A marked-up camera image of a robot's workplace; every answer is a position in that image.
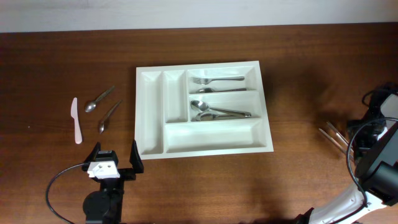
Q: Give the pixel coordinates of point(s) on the steel tongs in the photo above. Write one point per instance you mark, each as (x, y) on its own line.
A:
(335, 137)

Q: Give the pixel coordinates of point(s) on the small steel teaspoon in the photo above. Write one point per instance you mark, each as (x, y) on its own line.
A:
(91, 105)
(105, 119)

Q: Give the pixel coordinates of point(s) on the white plastic cutlery tray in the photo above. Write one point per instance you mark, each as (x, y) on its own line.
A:
(165, 125)

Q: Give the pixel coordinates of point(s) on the steel fork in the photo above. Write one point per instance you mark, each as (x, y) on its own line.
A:
(206, 81)
(210, 90)

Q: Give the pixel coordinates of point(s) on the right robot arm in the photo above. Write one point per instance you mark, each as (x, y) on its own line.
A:
(371, 159)

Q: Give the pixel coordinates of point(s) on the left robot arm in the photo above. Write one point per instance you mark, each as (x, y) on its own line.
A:
(105, 205)

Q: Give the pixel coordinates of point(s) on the large steel spoon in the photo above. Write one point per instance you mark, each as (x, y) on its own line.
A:
(201, 106)
(213, 116)

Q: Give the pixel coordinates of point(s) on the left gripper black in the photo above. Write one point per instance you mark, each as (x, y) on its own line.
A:
(130, 173)

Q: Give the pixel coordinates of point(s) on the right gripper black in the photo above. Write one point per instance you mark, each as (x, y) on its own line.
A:
(359, 145)

